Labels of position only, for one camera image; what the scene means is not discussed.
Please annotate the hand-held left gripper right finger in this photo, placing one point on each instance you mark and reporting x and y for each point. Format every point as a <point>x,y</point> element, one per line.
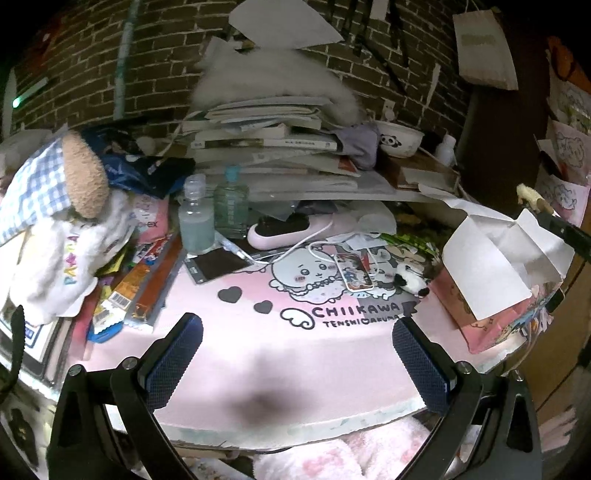
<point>420,364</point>

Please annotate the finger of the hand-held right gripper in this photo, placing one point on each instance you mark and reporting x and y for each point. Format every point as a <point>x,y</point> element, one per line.
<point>555,301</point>
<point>568,233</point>

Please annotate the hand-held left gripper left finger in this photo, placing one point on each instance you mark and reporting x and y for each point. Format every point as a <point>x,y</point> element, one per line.
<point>178,360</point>

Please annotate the small yellow plush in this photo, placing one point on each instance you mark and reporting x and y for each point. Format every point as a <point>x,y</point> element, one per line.
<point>528,196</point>

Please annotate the pink and white paper bag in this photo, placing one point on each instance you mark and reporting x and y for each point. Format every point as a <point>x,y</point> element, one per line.
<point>489,258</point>

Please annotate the brown long packet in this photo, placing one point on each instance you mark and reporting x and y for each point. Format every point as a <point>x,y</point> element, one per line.
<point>157,286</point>

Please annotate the blue flat item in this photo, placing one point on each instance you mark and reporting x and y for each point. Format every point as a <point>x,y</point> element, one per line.
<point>104,334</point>

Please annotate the small panda plush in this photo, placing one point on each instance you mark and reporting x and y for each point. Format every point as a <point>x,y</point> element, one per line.
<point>408,279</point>

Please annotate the dark card in clear sleeve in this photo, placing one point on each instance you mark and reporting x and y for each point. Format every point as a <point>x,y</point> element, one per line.
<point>219,265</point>

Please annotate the character print card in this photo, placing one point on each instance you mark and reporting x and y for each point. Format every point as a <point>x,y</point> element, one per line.
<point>354,272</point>

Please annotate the green snack packet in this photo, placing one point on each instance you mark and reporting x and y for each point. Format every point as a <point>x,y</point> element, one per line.
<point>411,241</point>

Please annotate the white pen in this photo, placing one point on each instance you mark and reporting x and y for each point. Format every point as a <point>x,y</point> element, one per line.
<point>235,249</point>

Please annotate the character print papers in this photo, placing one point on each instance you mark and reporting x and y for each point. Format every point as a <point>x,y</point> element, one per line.
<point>570,106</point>

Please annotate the clear bottle pale blue liquid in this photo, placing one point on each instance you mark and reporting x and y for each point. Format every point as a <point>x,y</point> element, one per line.
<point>196,226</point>

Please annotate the pink pouch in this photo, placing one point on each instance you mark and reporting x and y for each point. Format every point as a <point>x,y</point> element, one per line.
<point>152,217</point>

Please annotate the small white bottle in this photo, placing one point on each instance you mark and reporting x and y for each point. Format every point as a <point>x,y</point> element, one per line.
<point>445,152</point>

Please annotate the white box with blue label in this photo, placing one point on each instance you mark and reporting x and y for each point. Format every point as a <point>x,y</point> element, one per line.
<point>32,337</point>

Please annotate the beige book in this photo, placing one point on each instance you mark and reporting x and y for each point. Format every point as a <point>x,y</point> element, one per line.
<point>429,177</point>

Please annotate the green bottle with blue cap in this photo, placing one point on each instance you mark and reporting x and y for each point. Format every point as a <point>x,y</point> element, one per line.
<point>231,207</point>

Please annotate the pink oval device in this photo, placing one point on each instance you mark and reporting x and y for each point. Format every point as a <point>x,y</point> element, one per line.
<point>332,225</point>

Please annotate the bear plush in white coat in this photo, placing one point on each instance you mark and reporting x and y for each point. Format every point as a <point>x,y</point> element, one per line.
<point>55,240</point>

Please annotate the white panda bowl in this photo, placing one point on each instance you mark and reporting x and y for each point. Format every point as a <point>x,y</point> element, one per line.
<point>401,141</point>

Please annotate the blue plastic bag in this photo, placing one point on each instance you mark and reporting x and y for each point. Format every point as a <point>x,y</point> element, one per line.
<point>138,170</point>

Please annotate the hanging beige paper bag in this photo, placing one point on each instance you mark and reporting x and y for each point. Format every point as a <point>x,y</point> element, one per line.
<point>485,50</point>

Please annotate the purple cloth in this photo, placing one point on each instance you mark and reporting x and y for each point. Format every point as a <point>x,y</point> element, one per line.
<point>360,143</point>

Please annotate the stack of books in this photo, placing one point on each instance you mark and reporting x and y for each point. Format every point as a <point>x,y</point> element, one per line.
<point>268,138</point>

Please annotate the white fluffy fur piece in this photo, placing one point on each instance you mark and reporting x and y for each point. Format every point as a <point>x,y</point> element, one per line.
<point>268,74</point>

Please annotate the device with green light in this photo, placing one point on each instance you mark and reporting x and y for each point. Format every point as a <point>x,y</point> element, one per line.
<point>16,102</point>

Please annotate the green pipe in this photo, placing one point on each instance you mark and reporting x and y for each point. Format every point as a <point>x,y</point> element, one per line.
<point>123,60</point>

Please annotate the white paper sheet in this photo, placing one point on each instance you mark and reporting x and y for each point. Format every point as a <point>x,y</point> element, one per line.
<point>286,23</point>

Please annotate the white wall plug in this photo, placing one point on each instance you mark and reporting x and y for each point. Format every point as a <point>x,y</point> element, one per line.
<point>390,110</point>

